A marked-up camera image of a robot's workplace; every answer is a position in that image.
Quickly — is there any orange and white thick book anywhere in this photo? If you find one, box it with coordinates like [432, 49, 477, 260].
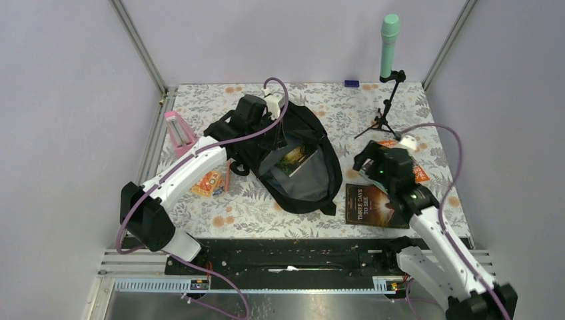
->
[378, 140, 430, 183]

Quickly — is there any Three Days To See book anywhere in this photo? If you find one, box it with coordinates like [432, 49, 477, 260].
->
[345, 184, 409, 229]

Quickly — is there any green fantasy cover book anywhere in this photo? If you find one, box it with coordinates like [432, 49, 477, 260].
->
[275, 145, 318, 177]

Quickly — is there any black student backpack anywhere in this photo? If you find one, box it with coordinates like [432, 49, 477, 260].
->
[227, 103, 342, 216]

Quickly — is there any Evelyn Waugh paperback book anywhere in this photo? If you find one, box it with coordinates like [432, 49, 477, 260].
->
[359, 159, 390, 195]

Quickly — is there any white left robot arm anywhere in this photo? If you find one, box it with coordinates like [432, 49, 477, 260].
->
[116, 94, 288, 274]

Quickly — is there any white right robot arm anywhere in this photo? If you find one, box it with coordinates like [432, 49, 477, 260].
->
[353, 141, 518, 319]

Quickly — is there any pink metronome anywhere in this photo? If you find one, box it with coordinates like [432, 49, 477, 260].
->
[164, 111, 198, 159]

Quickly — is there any small orange notebook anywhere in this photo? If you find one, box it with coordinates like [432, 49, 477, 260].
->
[190, 171, 223, 197]

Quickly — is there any black microphone tripod stand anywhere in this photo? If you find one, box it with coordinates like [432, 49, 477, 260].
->
[354, 70, 406, 141]

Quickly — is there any floral patterned table mat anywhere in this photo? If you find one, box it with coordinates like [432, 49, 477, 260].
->
[170, 82, 470, 239]

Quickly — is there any small blue box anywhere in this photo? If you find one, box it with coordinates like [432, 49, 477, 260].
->
[344, 80, 360, 88]

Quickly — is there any mint green microphone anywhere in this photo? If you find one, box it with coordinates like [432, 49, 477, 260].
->
[380, 14, 400, 82]

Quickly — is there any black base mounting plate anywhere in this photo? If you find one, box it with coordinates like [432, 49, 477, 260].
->
[193, 238, 402, 291]

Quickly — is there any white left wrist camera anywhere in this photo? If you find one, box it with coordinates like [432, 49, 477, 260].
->
[263, 88, 285, 120]

